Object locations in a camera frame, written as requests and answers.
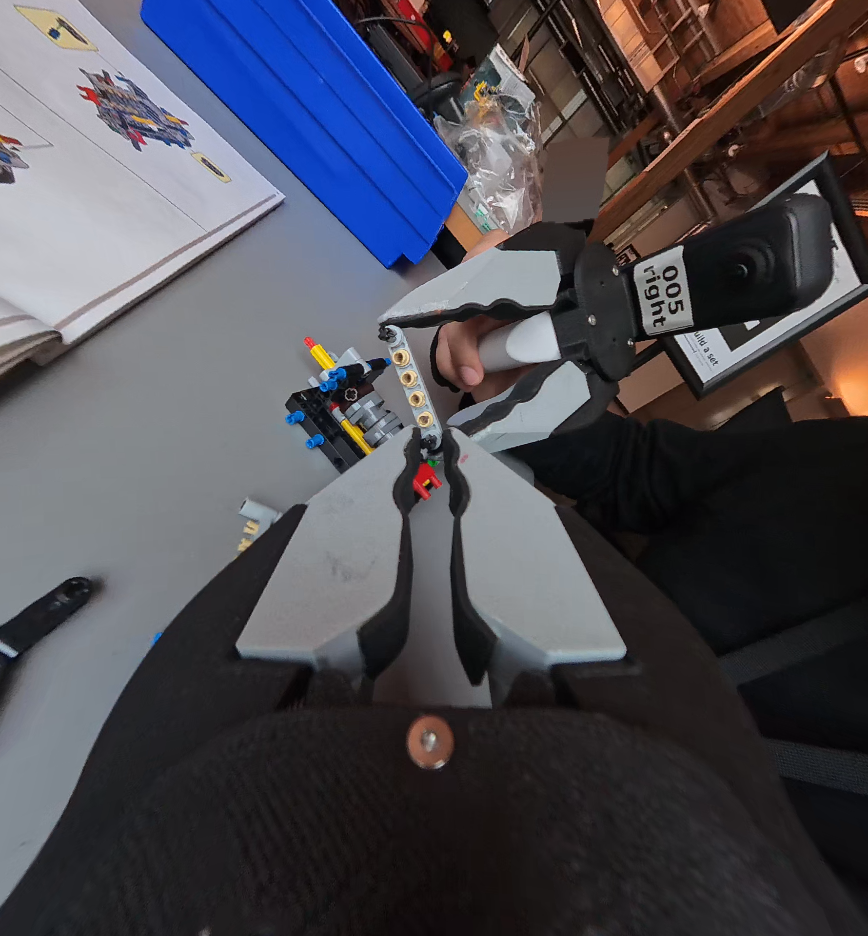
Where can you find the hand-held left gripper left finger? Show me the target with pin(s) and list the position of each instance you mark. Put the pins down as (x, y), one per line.
(331, 556)

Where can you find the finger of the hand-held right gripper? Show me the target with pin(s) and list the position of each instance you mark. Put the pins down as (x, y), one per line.
(544, 406)
(492, 281)

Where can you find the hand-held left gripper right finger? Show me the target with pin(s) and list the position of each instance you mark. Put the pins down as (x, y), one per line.
(529, 570)

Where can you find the grey lego beam tan pins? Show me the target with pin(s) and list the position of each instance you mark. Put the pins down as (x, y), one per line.
(413, 387)
(255, 507)

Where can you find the black lego car chassis assembly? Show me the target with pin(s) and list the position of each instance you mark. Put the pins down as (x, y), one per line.
(361, 417)

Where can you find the person's right forearm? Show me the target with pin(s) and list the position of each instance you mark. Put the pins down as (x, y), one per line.
(697, 475)

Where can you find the lego instruction booklet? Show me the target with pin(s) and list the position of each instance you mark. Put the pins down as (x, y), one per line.
(112, 219)

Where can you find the person's right hand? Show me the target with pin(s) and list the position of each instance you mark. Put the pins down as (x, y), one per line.
(459, 358)

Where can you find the clear plastic parts bags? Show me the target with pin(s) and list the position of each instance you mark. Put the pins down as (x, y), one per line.
(489, 161)

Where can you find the black framed poster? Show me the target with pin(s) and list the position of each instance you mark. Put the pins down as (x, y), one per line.
(726, 358)

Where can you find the blue plastic bin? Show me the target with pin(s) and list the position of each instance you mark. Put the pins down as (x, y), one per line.
(317, 110)

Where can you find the wooden shelf rack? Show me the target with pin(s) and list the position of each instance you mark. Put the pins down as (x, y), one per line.
(734, 95)

